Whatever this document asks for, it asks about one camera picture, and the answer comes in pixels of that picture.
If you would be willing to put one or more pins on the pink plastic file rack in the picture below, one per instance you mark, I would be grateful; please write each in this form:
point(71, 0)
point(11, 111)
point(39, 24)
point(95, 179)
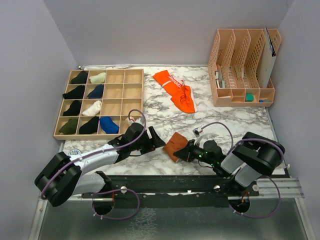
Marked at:
point(232, 68)

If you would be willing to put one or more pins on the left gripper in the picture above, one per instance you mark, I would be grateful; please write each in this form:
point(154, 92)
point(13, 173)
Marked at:
point(153, 143)

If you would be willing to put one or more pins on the bright orange underwear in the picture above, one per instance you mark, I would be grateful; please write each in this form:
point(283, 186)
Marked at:
point(181, 95)

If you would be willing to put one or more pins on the white rolled underwear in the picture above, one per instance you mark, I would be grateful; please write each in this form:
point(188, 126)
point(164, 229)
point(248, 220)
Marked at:
point(93, 110)

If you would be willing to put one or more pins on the black rolled underwear top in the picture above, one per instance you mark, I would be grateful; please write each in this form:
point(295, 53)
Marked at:
point(81, 78)

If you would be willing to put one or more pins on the blue rolled underwear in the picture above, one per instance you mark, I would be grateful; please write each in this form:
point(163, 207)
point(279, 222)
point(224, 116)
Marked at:
point(108, 126)

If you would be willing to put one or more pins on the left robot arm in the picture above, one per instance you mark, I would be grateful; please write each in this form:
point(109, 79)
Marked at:
point(65, 176)

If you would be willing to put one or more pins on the dark green rolled underwear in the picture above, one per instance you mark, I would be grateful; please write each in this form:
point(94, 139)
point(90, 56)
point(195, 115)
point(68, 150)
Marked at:
point(69, 128)

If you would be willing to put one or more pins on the light green rolled underwear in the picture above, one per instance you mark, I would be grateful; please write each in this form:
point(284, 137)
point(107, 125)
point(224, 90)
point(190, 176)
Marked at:
point(98, 79)

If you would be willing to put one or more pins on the rust brown underwear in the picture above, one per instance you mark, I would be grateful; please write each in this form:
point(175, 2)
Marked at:
point(175, 143)

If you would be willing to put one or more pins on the white board in rack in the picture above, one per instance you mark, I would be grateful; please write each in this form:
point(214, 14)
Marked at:
point(267, 60)

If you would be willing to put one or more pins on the navy rolled underwear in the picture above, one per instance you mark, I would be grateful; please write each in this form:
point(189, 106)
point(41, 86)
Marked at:
point(97, 92)

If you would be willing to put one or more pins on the beige rolled underwear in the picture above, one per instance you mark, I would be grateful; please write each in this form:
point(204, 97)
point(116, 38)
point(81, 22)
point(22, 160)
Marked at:
point(129, 122)

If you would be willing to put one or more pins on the blue white round tin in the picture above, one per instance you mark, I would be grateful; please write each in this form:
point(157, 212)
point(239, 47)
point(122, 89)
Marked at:
point(74, 152)

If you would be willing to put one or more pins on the green object in rack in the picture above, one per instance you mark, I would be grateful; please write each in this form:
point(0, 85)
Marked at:
point(249, 97)

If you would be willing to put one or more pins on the black rolled underwear second row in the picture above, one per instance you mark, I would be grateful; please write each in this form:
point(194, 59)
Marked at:
point(76, 93)

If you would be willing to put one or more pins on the aluminium extrusion rail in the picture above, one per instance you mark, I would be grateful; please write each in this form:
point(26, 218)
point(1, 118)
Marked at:
point(267, 188)

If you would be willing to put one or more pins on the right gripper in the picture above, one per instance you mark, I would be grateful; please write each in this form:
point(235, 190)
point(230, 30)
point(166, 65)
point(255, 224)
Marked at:
point(185, 153)

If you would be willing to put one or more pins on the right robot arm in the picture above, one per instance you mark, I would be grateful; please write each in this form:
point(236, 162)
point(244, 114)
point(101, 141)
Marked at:
point(250, 158)

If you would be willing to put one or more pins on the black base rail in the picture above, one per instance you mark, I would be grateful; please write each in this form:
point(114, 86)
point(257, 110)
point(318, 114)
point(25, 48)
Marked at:
point(180, 191)

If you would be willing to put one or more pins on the wooden compartment organizer tray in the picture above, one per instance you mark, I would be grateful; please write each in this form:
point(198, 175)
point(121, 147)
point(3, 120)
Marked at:
point(122, 98)

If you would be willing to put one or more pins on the black rolled underwear bottom row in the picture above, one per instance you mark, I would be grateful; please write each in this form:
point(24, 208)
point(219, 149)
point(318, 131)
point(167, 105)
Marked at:
point(90, 127)

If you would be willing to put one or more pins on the black rolled underwear third row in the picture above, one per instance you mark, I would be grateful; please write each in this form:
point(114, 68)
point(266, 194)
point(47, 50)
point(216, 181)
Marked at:
point(73, 110)

